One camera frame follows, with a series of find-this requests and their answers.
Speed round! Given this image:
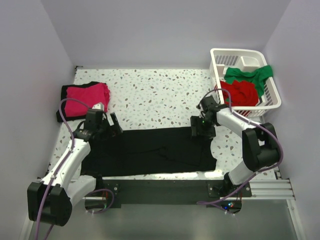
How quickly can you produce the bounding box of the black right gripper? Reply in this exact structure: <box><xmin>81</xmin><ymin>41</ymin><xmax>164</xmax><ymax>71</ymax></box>
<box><xmin>190</xmin><ymin>115</ymin><xmax>216</xmax><ymax>142</ymax></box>

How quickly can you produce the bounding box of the black t shirt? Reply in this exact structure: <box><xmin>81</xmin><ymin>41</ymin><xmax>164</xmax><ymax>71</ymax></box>
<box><xmin>55</xmin><ymin>81</ymin><xmax>111</xmax><ymax>123</ymax></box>
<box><xmin>80</xmin><ymin>127</ymin><xmax>217</xmax><ymax>177</ymax></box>

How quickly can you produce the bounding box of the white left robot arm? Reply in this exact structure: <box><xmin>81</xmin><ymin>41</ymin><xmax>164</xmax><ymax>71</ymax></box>
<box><xmin>27</xmin><ymin>108</ymin><xmax>123</xmax><ymax>227</ymax></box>

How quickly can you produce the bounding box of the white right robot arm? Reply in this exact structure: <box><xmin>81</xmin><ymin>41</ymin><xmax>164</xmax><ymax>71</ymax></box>
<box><xmin>190</xmin><ymin>96</ymin><xmax>283</xmax><ymax>197</ymax></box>

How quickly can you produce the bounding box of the folded pink t shirt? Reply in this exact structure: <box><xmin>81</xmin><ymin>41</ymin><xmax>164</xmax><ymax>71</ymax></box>
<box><xmin>64</xmin><ymin>82</ymin><xmax>111</xmax><ymax>118</ymax></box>

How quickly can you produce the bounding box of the red t shirt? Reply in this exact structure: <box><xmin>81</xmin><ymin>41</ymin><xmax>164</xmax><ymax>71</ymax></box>
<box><xmin>220</xmin><ymin>80</ymin><xmax>259</xmax><ymax>107</ymax></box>

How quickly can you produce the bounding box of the folded black t shirt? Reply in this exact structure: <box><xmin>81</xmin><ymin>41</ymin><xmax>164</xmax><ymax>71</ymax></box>
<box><xmin>55</xmin><ymin>81</ymin><xmax>111</xmax><ymax>123</ymax></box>

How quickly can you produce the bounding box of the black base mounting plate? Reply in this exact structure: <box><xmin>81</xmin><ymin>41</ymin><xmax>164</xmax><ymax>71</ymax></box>
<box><xmin>83</xmin><ymin>178</ymin><xmax>253</xmax><ymax>213</ymax></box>

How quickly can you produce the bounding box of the white plastic laundry basket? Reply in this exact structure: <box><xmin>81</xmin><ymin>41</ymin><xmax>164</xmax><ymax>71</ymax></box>
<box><xmin>209</xmin><ymin>48</ymin><xmax>282</xmax><ymax>118</ymax></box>

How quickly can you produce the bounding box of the green t shirt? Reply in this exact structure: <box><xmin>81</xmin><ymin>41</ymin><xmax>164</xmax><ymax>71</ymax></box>
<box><xmin>224</xmin><ymin>65</ymin><xmax>274</xmax><ymax>98</ymax></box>

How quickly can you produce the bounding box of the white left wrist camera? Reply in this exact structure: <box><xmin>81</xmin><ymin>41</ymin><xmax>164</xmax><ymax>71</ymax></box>
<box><xmin>92</xmin><ymin>102</ymin><xmax>105</xmax><ymax>112</ymax></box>

